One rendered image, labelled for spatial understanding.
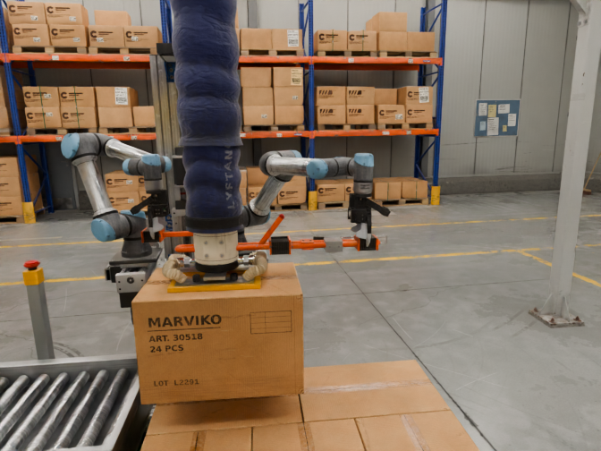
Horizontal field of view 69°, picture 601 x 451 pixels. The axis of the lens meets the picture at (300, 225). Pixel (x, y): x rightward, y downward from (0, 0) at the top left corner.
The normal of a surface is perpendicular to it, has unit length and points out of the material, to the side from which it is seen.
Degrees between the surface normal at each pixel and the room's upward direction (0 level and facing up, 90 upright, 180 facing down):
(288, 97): 93
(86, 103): 94
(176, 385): 89
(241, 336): 89
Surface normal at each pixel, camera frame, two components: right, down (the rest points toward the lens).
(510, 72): 0.17, 0.21
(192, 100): -0.23, -0.09
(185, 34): -0.34, 0.10
